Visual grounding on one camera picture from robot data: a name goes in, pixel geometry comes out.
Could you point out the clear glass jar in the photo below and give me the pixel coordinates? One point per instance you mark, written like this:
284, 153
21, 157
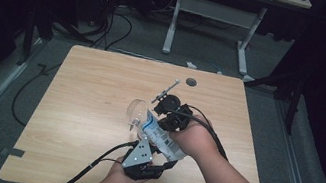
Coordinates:
136, 108

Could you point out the dark round table grommet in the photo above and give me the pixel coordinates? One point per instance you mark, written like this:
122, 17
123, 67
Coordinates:
191, 82

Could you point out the blue and white carton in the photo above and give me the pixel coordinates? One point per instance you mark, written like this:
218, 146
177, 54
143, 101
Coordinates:
162, 140

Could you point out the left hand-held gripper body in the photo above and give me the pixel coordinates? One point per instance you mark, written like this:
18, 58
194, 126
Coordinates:
139, 158

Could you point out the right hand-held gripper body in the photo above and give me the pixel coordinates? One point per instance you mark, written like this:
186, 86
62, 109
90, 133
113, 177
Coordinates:
176, 117

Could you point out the dark metal stand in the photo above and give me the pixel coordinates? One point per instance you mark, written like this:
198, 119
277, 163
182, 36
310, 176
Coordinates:
287, 86

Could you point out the white metal frame desk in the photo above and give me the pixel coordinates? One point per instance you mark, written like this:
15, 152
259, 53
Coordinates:
215, 11

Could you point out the person's right hand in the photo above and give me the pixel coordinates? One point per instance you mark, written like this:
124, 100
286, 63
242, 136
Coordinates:
196, 139

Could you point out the person's left hand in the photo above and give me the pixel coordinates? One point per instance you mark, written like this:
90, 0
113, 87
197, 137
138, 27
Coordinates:
121, 182

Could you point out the grey tape piece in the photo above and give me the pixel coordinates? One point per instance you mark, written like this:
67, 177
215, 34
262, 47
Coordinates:
13, 152

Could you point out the white scrap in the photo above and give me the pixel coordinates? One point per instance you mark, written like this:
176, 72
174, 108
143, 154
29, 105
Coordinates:
191, 65

